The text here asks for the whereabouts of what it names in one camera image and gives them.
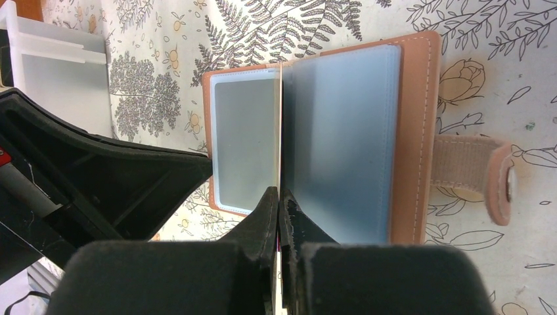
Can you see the white translucent card box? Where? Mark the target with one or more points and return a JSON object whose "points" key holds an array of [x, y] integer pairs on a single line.
{"points": [[64, 71]]}

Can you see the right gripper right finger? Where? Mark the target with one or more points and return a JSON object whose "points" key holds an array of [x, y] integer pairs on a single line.
{"points": [[321, 276]]}

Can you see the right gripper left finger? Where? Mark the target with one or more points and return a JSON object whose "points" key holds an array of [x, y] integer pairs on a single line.
{"points": [[232, 275]]}

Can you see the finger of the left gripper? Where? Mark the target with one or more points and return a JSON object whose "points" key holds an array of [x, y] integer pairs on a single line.
{"points": [[62, 187]]}

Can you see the brown leather card holder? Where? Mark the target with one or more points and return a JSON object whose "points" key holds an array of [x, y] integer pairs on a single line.
{"points": [[359, 146]]}

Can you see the gold credit card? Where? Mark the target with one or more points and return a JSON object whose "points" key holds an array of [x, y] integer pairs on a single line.
{"points": [[280, 115]]}

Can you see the black credit card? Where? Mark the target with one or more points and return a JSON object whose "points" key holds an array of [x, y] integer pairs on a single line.
{"points": [[244, 115]]}

